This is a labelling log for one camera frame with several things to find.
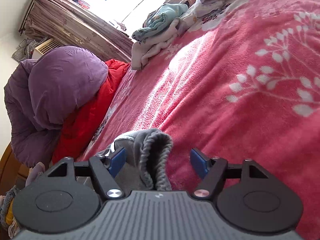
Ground grey fleece pants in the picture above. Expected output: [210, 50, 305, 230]
[99, 128, 173, 195]

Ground white patterned folded clothes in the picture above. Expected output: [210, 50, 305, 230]
[193, 0, 225, 18]

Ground pink floral fleece blanket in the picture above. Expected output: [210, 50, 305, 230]
[80, 0, 319, 239]

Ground wooden bed headboard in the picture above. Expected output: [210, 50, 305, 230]
[0, 144, 29, 195]

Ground purple quilt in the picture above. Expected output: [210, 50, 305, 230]
[4, 46, 108, 167]

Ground light pink folded garment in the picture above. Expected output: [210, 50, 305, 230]
[131, 18, 180, 70]

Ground white air conditioner unit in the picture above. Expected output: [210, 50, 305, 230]
[31, 38, 63, 60]

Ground brown patterned curtain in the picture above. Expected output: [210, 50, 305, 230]
[22, 0, 133, 62]

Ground teal folded garment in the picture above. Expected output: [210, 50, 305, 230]
[132, 3, 188, 41]

